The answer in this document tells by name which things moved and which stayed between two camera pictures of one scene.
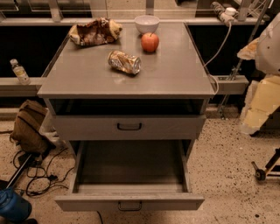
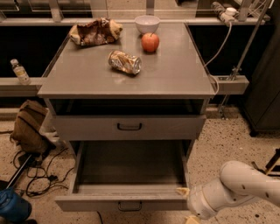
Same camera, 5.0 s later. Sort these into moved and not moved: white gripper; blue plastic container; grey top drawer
Moved: white gripper
Not moved: grey top drawer; blue plastic container
